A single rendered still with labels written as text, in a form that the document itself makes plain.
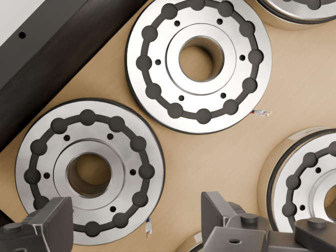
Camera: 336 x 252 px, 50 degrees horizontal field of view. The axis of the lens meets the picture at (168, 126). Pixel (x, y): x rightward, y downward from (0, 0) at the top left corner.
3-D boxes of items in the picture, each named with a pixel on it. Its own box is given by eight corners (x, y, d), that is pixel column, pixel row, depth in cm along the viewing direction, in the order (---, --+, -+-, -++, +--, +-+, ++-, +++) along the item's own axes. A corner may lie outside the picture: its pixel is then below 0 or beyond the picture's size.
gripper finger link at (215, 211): (219, 283, 12) (201, 239, 15) (239, 282, 12) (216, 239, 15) (218, 217, 12) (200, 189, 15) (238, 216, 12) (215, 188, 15)
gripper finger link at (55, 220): (47, 224, 11) (72, 193, 15) (26, 225, 11) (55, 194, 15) (50, 292, 11) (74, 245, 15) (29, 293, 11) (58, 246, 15)
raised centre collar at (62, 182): (92, 223, 25) (91, 226, 24) (38, 175, 24) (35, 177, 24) (141, 171, 25) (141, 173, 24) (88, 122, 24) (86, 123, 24)
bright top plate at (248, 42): (204, 161, 26) (206, 163, 25) (96, 66, 25) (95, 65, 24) (298, 55, 26) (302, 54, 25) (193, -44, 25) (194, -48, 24)
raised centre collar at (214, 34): (202, 110, 25) (204, 111, 24) (149, 63, 24) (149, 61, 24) (250, 57, 25) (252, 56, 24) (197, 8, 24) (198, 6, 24)
